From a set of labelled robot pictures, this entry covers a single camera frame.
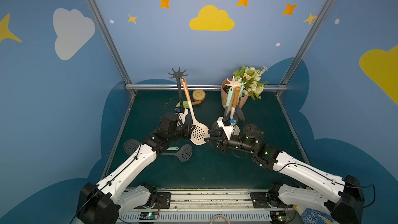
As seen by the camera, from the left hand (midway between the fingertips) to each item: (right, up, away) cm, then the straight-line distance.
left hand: (197, 126), depth 76 cm
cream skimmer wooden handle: (+1, -4, +1) cm, 4 cm away
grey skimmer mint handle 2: (+26, +6, +20) cm, 34 cm away
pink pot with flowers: (+32, +26, +14) cm, 44 cm away
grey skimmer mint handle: (+15, +12, -3) cm, 19 cm away
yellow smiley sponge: (0, +19, +42) cm, 46 cm away
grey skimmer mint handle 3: (-8, -18, +12) cm, 23 cm away
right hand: (+6, -2, -10) cm, 12 cm away
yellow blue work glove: (+52, -41, -7) cm, 67 cm away
